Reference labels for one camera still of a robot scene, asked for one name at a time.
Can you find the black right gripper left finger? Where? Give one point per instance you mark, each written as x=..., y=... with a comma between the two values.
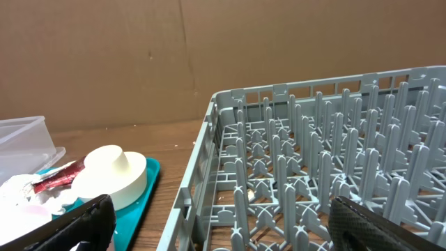
x=87, y=227

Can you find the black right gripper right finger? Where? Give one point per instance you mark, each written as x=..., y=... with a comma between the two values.
x=354, y=227

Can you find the red snack wrapper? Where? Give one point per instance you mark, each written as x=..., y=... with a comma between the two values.
x=59, y=177

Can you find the large pink plate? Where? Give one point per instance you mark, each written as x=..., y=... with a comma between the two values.
x=17, y=221

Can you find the grey dishwasher rack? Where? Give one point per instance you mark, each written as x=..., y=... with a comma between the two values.
x=270, y=162

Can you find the teal serving tray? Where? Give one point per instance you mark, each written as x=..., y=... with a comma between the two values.
x=128, y=219

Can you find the cream bowl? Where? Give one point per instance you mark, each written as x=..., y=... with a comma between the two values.
x=124, y=188

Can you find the cream cup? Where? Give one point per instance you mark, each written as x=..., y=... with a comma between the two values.
x=110, y=158

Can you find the crumpled white napkin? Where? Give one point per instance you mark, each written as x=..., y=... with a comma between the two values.
x=18, y=191

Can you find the clear plastic bin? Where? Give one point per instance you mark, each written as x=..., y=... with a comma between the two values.
x=27, y=147

